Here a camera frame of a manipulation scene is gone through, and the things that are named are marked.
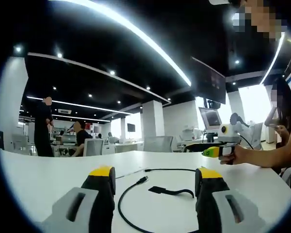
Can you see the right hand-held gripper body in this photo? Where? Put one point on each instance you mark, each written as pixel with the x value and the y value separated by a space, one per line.
pixel 229 139

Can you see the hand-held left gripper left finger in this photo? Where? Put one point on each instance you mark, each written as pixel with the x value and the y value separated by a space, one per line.
pixel 97 194

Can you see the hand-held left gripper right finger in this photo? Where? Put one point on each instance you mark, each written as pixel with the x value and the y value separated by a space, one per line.
pixel 211 194

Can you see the white desk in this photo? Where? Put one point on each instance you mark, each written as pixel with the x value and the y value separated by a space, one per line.
pixel 51 174

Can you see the person's right hand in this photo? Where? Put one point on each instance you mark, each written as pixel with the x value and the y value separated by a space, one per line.
pixel 243 156

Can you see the desktop computer monitor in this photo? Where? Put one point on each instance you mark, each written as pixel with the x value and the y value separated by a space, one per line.
pixel 211 120

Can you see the grey mesh office chair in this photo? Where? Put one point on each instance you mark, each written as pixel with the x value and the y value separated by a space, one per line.
pixel 158 144

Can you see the white mesh office chair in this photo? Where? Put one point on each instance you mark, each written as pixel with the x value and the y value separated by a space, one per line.
pixel 93 146

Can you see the large hanging dark screen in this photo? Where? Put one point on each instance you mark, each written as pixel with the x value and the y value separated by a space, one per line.
pixel 209 82

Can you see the ceiling air vent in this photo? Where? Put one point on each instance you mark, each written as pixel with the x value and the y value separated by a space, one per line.
pixel 64 111

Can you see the long ceiling light strip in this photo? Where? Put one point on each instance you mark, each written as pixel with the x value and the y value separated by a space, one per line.
pixel 145 36

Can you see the small wall screen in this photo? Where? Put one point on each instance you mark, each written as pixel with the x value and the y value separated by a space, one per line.
pixel 131 127

